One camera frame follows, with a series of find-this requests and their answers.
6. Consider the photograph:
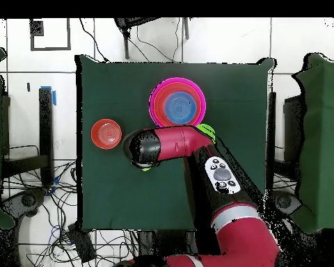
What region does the black metal stand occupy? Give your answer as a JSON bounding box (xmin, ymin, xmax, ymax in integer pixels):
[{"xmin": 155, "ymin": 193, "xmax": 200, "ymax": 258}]
[
  {"xmin": 1, "ymin": 87, "xmax": 54, "ymax": 187},
  {"xmin": 267, "ymin": 91, "xmax": 305, "ymax": 190}
]

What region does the large orange bowl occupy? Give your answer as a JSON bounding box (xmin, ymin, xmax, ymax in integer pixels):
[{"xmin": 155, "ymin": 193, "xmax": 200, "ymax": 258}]
[{"xmin": 153, "ymin": 82, "xmax": 203, "ymax": 128}]

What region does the black floor cable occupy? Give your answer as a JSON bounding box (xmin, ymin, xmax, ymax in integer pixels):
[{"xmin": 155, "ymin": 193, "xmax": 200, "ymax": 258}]
[
  {"xmin": 79, "ymin": 17, "xmax": 109, "ymax": 63},
  {"xmin": 135, "ymin": 17, "xmax": 182, "ymax": 63}
]

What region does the large pink bowl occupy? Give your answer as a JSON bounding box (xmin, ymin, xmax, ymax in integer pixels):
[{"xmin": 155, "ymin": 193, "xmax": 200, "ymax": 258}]
[{"xmin": 148, "ymin": 76, "xmax": 207, "ymax": 129}]

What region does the tangled cable bundle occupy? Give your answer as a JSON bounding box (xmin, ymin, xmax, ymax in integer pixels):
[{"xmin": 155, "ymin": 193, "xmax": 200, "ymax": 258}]
[{"xmin": 2, "ymin": 161, "xmax": 138, "ymax": 267}]

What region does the black power brick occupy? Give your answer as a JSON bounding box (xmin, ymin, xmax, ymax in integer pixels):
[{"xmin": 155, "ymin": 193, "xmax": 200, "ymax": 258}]
[{"xmin": 67, "ymin": 222, "xmax": 97, "ymax": 264}]

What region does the black camera tripod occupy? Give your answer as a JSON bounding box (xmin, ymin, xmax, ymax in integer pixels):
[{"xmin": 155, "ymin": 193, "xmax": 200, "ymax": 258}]
[{"xmin": 113, "ymin": 17, "xmax": 191, "ymax": 60}]

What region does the blue tape strip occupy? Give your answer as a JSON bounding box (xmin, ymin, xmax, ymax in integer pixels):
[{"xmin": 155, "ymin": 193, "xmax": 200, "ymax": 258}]
[{"xmin": 40, "ymin": 85, "xmax": 57, "ymax": 107}]

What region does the small green bowl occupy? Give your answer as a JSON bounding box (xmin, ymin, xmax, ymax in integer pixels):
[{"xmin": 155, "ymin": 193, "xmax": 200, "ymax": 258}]
[{"xmin": 196, "ymin": 123, "xmax": 217, "ymax": 145}]

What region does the small light blue bowl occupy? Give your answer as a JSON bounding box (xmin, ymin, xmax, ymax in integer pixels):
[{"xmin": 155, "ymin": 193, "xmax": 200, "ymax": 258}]
[{"xmin": 164, "ymin": 91, "xmax": 198, "ymax": 125}]

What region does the small orange bowl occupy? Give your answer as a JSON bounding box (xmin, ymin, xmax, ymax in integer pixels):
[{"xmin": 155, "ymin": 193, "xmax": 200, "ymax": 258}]
[{"xmin": 90, "ymin": 118, "xmax": 122, "ymax": 150}]

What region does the dark green tablecloth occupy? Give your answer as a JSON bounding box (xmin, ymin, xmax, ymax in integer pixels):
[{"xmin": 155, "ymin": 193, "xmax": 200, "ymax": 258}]
[{"xmin": 74, "ymin": 54, "xmax": 276, "ymax": 233}]

